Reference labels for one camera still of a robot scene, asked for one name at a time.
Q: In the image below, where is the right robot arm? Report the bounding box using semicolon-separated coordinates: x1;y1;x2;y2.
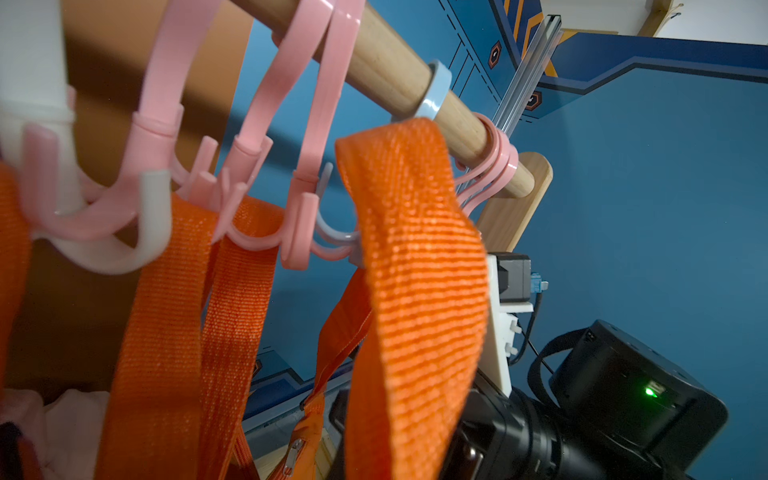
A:
331;320;729;479

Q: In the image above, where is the large orange crescent bag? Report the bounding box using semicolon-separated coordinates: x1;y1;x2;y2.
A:
273;118;489;479

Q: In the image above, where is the wooden garment rack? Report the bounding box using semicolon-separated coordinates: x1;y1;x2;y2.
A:
227;0;554;253

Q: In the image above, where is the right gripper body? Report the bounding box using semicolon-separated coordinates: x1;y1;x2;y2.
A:
326;371;577;480

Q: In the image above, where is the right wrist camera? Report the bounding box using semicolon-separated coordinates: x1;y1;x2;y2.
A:
478;252;548;396

